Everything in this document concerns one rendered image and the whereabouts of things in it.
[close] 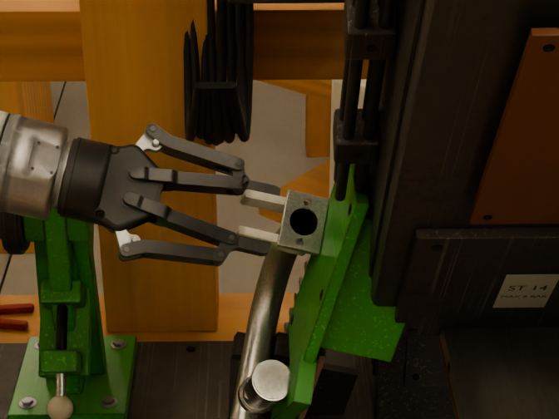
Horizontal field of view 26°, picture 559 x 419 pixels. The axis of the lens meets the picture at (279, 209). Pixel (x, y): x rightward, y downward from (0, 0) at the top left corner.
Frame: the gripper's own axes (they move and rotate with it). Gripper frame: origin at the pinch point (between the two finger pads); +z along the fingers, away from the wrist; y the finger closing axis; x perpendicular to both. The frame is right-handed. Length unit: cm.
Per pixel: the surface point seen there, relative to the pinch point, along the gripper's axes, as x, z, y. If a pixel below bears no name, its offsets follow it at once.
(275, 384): -0.1, 2.6, -15.0
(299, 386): -2.6, 4.4, -15.1
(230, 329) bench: 41.8, 2.7, -3.0
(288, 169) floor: 252, 37, 91
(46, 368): 22.1, -18.3, -14.9
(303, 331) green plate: -0.3, 4.3, -9.7
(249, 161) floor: 258, 25, 93
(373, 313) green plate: -5.5, 9.4, -7.9
